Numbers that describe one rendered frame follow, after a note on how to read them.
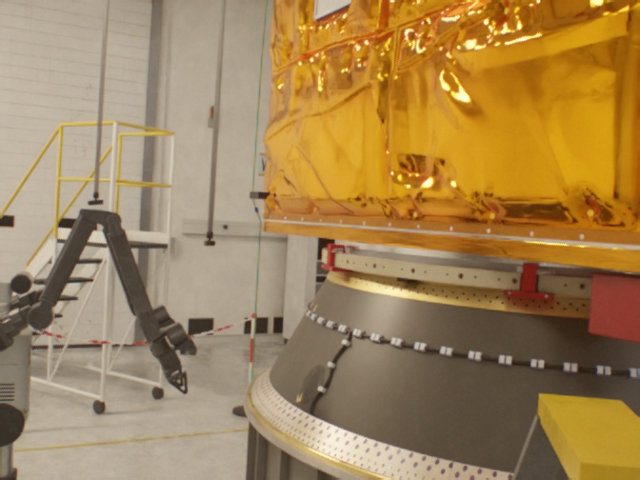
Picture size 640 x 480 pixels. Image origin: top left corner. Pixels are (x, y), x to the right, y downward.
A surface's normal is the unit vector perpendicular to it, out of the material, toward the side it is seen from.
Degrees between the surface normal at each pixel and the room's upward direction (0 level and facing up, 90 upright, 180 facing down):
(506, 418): 62
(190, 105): 90
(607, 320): 90
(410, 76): 86
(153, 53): 90
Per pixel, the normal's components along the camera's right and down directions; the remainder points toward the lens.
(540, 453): -0.17, 0.07
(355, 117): -0.85, -0.07
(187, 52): 0.48, 0.06
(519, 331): -0.33, -0.46
